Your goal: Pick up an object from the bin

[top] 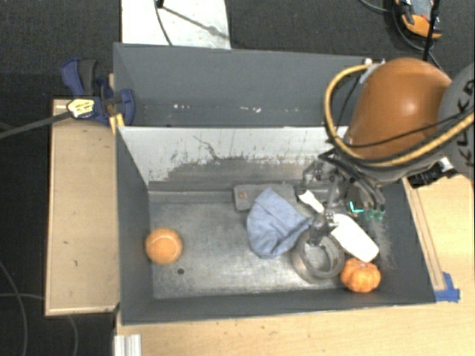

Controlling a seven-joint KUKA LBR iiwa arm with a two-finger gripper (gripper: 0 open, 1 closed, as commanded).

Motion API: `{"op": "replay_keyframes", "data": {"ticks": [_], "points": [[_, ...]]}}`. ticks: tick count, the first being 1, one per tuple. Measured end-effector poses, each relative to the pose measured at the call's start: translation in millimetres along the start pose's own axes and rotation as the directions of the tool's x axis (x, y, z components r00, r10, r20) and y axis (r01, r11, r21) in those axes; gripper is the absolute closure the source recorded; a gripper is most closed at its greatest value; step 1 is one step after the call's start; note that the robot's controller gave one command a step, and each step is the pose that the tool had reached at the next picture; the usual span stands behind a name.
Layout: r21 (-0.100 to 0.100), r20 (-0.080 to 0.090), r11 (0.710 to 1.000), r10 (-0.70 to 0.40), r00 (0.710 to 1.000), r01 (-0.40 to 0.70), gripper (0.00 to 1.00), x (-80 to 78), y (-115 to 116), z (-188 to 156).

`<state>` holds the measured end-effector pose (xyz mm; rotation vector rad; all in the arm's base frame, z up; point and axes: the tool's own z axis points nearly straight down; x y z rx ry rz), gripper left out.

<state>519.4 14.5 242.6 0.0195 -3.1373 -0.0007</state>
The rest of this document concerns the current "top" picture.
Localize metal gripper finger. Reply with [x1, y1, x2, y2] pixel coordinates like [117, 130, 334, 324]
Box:
[323, 210, 338, 237]
[308, 216, 325, 247]

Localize blue cloth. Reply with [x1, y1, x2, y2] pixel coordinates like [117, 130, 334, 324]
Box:
[246, 187, 313, 259]

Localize white spray bottle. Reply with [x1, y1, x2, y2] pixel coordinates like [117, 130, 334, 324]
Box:
[298, 189, 380, 263]

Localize orange toy pumpkin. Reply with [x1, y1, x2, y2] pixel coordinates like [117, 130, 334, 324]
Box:
[340, 257, 382, 294]

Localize grey metal bin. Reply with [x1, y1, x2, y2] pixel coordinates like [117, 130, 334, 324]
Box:
[112, 42, 437, 326]

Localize orange ball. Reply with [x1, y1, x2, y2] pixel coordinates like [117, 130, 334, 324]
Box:
[144, 228, 184, 265]

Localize pale wood board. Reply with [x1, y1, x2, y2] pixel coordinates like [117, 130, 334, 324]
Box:
[44, 98, 122, 317]

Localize grey ring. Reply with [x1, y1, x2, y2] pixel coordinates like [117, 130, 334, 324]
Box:
[290, 231, 346, 285]

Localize black cylinder on white bracket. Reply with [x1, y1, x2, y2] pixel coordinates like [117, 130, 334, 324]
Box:
[406, 160, 458, 189]

